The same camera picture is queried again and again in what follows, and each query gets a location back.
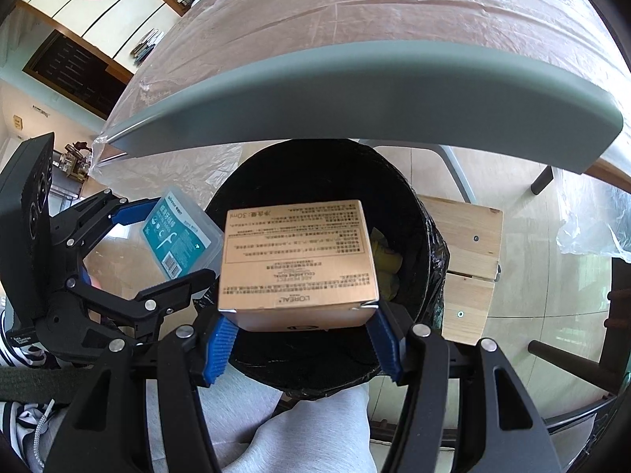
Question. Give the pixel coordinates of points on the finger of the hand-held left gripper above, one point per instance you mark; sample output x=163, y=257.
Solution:
x=130, y=212
x=162, y=298

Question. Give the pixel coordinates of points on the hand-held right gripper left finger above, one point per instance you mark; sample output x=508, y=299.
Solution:
x=219, y=354

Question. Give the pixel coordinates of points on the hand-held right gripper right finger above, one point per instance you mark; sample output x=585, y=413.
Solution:
x=387, y=350

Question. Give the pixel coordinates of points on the clear floss pick box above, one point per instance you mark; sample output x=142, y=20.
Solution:
x=177, y=236

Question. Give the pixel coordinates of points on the black round trash bin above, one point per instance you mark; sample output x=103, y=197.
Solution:
x=305, y=354

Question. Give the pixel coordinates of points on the tan cardboard box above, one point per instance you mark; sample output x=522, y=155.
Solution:
x=296, y=256

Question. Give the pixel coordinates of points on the person's grey trouser leg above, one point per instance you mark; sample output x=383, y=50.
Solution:
x=305, y=433

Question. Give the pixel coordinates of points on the light wooden stool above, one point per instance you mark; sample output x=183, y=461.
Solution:
x=468, y=236

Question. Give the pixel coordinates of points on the dark wooden cabinet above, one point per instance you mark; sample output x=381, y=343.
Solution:
x=74, y=74

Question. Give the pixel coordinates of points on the stack of books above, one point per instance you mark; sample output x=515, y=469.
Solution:
x=145, y=45

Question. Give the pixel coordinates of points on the black and white striped sneaker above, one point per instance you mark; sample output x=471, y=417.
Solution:
x=22, y=423

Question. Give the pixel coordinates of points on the dark wooden chair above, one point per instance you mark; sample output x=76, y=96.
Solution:
x=591, y=364

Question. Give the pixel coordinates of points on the grey table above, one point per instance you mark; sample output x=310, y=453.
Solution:
x=369, y=103

